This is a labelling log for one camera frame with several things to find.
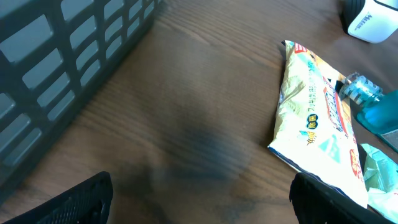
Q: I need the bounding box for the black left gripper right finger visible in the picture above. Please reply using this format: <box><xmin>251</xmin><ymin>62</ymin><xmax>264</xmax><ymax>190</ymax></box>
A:
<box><xmin>289</xmin><ymin>172</ymin><xmax>390</xmax><ymax>224</ymax></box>

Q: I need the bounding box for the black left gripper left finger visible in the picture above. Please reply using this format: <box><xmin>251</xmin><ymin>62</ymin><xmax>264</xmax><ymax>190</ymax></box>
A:
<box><xmin>5</xmin><ymin>171</ymin><xmax>113</xmax><ymax>224</ymax></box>

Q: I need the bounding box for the yellow chips snack bag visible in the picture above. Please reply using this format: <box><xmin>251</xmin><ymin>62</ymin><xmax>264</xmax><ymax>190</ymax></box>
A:
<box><xmin>268</xmin><ymin>40</ymin><xmax>368</xmax><ymax>208</ymax></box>

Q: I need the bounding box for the light blue wet wipes pack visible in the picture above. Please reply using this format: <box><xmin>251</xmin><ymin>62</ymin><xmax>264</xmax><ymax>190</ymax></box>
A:
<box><xmin>361</xmin><ymin>144</ymin><xmax>398</xmax><ymax>223</ymax></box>

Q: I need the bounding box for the blue mouthwash bottle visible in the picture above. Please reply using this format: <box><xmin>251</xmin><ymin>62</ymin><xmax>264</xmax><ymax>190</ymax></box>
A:
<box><xmin>339</xmin><ymin>72</ymin><xmax>397</xmax><ymax>151</ymax></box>

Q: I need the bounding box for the white barcode scanner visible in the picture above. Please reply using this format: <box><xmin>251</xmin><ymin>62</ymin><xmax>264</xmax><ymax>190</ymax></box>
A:
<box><xmin>341</xmin><ymin>0</ymin><xmax>397</xmax><ymax>44</ymax></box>

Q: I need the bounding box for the grey plastic mesh basket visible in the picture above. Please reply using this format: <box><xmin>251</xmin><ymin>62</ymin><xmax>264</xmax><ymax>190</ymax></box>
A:
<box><xmin>1</xmin><ymin>0</ymin><xmax>160</xmax><ymax>201</ymax></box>

